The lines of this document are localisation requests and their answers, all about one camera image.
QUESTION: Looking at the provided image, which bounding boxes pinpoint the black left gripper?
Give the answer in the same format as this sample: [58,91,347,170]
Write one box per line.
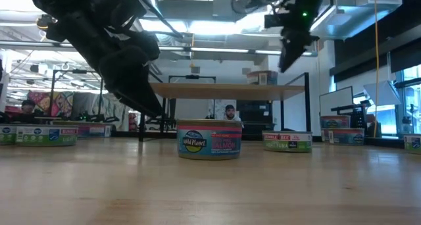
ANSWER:
[97,30,164,118]

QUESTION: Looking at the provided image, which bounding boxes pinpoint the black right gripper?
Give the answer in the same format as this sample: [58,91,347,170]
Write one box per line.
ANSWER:
[278,1,320,72]

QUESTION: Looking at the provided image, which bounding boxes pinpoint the red object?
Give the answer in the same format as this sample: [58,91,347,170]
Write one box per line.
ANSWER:
[128,112,138,134]

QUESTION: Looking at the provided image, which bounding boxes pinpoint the distant black robot arms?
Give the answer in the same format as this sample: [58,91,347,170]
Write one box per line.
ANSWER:
[144,116,180,132]
[70,110,121,124]

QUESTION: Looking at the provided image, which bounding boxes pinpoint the white hanging cloth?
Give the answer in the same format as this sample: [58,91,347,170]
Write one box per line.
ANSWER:
[98,92,133,132]

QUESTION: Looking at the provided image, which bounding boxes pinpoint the grey hanging cloth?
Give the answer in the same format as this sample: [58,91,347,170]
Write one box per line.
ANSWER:
[72,91,101,117]

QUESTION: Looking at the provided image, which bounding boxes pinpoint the dark cabinet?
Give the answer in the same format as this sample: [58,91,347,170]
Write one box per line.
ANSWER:
[235,99,274,134]

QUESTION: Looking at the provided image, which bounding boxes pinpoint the white patterned paper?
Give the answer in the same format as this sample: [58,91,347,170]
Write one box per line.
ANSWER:
[212,99,231,120]

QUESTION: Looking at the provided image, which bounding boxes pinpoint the long ceiling light strip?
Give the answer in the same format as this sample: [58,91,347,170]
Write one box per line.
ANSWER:
[157,45,317,57]

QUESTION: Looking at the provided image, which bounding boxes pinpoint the colourful patterned quilt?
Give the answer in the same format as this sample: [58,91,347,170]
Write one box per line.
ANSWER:
[26,90,75,118]

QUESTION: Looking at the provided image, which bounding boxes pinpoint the person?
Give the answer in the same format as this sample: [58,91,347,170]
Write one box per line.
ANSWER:
[12,99,45,124]
[223,104,245,123]

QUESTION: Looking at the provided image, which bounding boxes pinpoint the black equipment stand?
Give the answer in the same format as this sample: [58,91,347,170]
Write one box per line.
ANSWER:
[330,99,374,136]

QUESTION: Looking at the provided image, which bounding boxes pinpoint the bright ceiling light panel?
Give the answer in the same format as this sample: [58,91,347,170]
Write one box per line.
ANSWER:
[141,18,246,36]

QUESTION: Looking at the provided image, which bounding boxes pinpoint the silver ceiling pipe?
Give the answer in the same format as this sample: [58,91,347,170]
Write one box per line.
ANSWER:
[143,0,162,17]

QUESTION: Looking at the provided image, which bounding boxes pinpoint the window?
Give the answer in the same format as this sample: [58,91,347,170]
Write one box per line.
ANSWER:
[394,66,421,136]

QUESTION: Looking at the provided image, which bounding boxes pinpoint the black rig frame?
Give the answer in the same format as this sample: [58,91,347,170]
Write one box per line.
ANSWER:
[168,74,217,120]
[51,68,105,118]

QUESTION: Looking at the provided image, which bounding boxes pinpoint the white board dark frame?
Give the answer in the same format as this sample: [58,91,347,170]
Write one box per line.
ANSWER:
[318,86,355,117]

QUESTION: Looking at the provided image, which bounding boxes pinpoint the large rectangular metal duct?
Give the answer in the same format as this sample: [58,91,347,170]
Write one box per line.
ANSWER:
[309,0,404,41]

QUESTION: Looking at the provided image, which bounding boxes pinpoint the wooden shelf black metal frame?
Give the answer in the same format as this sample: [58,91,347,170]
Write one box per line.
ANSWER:
[138,72,312,143]

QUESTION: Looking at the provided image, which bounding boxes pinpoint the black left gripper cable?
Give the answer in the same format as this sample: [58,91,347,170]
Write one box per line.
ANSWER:
[128,0,185,40]

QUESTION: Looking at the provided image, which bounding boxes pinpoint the black metal table frame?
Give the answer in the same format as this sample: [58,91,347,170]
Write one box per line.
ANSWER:
[111,130,405,149]

